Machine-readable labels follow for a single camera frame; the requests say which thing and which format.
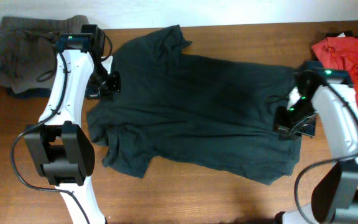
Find black Nike t-shirt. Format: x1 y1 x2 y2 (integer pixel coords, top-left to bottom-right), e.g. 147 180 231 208
87 26 301 185

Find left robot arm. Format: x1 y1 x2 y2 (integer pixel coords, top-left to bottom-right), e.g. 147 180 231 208
19 24 121 223

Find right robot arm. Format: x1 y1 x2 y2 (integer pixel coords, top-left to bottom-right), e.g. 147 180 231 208
273 60 358 223

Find folded dark navy garment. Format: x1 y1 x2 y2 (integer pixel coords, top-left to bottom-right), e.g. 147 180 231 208
6 88 51 99

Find folded grey shorts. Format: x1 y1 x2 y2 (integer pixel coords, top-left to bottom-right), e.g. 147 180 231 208
0 15 89 93

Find black logo t-shirt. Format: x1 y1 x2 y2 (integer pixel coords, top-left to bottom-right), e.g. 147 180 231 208
325 30 358 38

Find right black cable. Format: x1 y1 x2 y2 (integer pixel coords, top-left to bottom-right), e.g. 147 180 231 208
265 70 358 224

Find black cable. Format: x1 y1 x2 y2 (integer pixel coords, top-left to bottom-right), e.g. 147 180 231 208
265 70 358 224
10 30 114 224

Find left black cable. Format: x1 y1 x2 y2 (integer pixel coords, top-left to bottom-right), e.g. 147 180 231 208
10 30 114 224

